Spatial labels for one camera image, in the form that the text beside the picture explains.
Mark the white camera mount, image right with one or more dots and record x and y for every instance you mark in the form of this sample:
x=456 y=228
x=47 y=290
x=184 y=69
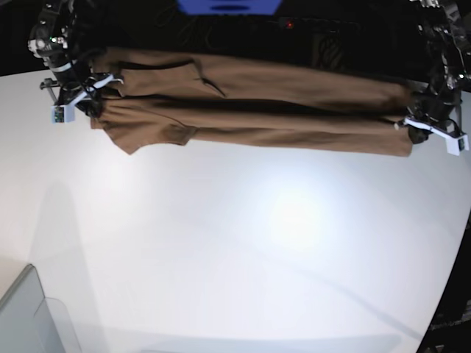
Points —
x=456 y=140

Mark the white camera mount, image left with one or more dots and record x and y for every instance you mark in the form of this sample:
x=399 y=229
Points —
x=65 y=112

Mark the translucent grey plastic bin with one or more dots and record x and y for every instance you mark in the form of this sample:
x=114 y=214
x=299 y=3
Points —
x=31 y=322

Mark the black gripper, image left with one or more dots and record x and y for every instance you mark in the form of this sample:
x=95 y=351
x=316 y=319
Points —
x=70 y=84

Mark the blue plastic box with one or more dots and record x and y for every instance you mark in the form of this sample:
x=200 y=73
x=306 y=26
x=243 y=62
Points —
x=229 y=7

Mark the brown t-shirt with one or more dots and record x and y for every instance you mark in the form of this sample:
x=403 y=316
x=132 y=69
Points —
x=170 y=97

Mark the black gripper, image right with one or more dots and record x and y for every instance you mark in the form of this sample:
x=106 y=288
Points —
x=439 y=110

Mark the white camera mount, image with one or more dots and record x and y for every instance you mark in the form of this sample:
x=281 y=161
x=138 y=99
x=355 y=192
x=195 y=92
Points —
x=65 y=112
x=456 y=140

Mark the black power strip red light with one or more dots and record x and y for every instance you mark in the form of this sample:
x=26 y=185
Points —
x=317 y=24

